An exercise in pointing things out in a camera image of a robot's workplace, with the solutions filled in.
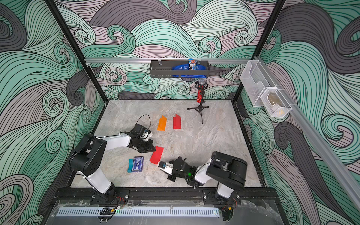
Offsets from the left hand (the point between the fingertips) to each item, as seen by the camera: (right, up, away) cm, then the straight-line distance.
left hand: (155, 148), depth 91 cm
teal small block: (-14, -8, -7) cm, 17 cm away
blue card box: (-9, -7, -7) cm, 14 cm away
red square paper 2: (+1, -5, -1) cm, 5 cm away
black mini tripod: (+32, +27, +16) cm, 45 cm away
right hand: (+6, -9, -7) cm, 13 cm away
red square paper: (+14, +16, +15) cm, 26 cm away
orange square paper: (+3, +15, +10) cm, 18 cm away
